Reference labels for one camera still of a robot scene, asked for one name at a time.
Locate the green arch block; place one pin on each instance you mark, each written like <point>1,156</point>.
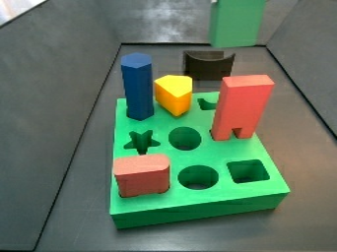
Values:
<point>235,22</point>

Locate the green shape sorter board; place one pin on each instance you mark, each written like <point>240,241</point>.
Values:
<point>219,177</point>

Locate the yellow pentagon block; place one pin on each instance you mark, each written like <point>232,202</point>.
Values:
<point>174,93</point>

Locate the short red rounded block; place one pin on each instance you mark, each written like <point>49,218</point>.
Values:
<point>142,174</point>

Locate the tall red notched block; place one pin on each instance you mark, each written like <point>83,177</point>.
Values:
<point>243,99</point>

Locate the blue hexagonal prism block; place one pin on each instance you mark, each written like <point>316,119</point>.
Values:
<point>138,85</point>

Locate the black curved bracket stand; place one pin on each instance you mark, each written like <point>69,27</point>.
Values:
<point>208,65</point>

